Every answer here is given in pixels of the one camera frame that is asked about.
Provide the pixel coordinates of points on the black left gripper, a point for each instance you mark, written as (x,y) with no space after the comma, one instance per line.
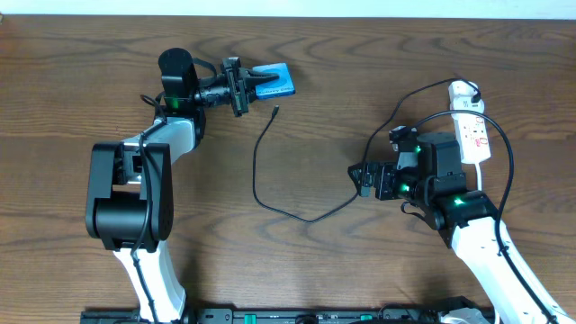
(238,86)

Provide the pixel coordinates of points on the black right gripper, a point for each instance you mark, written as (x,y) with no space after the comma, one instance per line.
(366,178)

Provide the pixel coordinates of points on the blue Galaxy smartphone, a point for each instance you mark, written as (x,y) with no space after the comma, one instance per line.
(282,86)

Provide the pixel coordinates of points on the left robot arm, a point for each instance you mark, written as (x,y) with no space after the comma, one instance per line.
(130,200)

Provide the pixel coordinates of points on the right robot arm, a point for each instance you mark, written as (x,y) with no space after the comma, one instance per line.
(428,174)

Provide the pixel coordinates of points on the white USB charger plug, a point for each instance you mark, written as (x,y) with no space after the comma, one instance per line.
(465,96)

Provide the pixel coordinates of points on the white power strip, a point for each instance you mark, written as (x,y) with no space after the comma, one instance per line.
(472,136)

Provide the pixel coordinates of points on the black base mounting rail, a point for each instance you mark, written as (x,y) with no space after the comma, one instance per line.
(450,310)

